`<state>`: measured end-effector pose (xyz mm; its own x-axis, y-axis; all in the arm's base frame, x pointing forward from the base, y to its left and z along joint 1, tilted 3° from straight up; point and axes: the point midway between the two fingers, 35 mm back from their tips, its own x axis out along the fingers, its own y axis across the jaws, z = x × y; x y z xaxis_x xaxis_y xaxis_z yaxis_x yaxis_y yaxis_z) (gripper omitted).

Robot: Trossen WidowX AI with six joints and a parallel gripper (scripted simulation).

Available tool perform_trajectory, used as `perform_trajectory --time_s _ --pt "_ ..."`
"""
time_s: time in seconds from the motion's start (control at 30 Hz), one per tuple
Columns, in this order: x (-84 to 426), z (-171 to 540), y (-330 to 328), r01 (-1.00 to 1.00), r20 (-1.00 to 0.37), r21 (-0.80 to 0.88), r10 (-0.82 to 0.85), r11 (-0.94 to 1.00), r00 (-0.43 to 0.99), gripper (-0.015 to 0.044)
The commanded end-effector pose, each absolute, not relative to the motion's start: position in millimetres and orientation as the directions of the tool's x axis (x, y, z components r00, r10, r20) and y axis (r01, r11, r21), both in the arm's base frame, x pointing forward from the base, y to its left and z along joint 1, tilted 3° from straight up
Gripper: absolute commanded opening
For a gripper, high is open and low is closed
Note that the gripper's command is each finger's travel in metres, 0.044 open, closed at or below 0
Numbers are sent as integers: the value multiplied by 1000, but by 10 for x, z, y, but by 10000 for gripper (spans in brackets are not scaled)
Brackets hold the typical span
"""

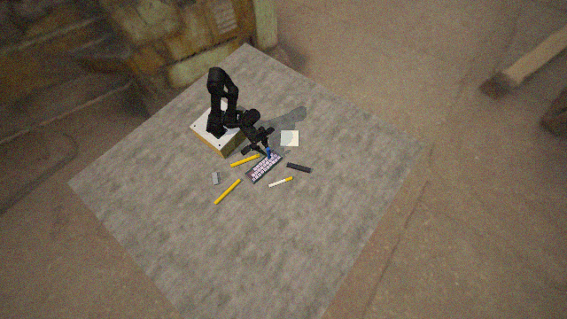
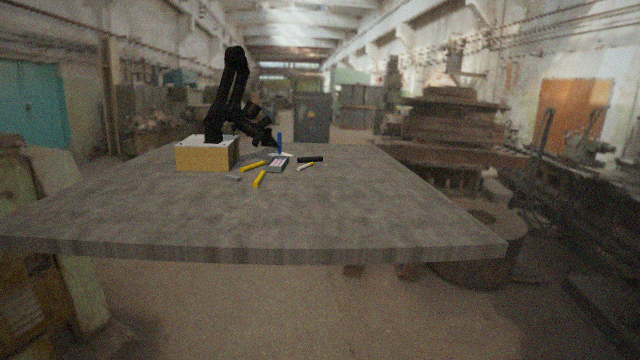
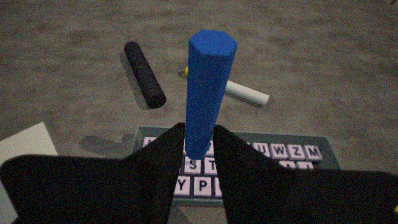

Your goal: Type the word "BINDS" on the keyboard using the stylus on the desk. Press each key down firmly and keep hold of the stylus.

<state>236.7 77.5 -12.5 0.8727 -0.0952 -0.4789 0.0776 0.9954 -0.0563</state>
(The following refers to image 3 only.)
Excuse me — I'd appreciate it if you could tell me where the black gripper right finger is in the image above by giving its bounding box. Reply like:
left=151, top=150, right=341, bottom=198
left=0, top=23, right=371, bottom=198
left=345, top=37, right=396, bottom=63
left=213, top=125, right=398, bottom=224

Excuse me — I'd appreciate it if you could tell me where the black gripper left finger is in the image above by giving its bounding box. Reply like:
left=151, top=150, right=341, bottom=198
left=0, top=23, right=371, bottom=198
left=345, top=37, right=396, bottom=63
left=0, top=122, right=185, bottom=224

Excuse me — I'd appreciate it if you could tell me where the blue stylus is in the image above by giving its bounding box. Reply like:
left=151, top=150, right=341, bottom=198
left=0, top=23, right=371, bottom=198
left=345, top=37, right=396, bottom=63
left=185, top=29, right=238, bottom=165

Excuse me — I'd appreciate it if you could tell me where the black cylinder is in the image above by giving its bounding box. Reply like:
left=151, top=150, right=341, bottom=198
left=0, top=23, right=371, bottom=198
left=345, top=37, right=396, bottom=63
left=124, top=41, right=166, bottom=109

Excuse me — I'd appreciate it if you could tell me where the keyboard with white letter keys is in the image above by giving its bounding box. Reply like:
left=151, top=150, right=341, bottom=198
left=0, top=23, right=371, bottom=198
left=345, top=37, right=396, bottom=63
left=129, top=125, right=344, bottom=207

